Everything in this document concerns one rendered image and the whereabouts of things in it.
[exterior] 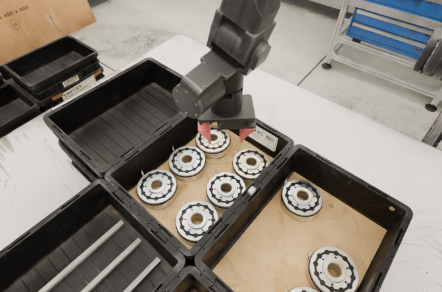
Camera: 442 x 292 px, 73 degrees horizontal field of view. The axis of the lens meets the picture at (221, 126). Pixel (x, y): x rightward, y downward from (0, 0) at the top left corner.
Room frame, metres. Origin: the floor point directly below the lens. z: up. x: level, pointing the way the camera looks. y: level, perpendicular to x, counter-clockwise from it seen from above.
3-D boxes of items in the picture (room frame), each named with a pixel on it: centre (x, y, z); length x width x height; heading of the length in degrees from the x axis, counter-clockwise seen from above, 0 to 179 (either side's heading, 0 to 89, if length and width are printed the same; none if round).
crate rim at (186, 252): (0.45, 0.04, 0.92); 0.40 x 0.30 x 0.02; 139
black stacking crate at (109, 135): (0.65, 0.27, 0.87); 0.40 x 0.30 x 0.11; 139
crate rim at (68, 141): (0.65, 0.27, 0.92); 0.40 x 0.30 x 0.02; 139
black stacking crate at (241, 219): (0.25, -0.18, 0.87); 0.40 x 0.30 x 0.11; 139
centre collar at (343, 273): (0.20, -0.24, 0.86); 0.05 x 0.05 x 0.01
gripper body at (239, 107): (0.40, -0.01, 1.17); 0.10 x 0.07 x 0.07; 93
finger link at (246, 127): (0.40, -0.03, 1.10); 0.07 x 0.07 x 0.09; 3
